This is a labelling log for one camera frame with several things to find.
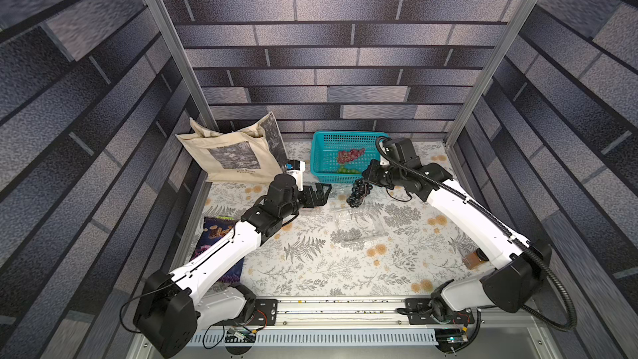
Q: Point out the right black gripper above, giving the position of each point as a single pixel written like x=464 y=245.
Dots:
x=374 y=175

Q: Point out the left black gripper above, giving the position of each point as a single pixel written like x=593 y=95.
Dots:
x=321 y=199

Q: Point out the black grape bunch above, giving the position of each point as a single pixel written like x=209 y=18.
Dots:
x=360 y=190

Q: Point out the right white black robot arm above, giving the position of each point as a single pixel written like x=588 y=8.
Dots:
x=519 y=266

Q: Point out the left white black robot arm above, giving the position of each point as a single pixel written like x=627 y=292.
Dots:
x=172 y=304

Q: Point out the green grape bunch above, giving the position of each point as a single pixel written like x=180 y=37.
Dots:
x=348 y=171

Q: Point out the teal plastic basket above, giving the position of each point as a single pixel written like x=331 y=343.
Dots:
x=327 y=144

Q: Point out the beige canvas tote bag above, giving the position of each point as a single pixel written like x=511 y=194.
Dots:
x=253 y=154

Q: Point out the amber spice jar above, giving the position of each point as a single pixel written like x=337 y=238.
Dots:
x=475 y=259

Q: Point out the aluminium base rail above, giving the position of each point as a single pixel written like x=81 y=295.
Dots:
x=385 y=327

